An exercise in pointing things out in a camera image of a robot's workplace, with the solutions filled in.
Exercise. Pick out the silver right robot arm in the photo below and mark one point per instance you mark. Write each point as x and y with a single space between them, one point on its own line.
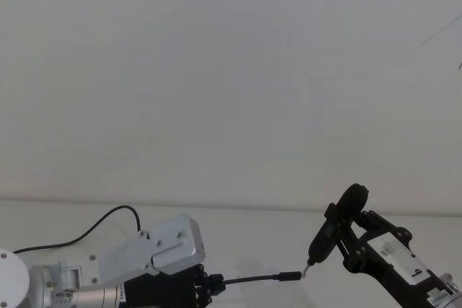
449 295

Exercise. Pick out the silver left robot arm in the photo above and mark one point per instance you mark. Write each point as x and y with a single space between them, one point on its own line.
169 243

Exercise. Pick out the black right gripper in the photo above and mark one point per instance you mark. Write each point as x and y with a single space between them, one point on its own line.
382 275

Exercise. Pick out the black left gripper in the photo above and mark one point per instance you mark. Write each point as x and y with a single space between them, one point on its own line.
159 291

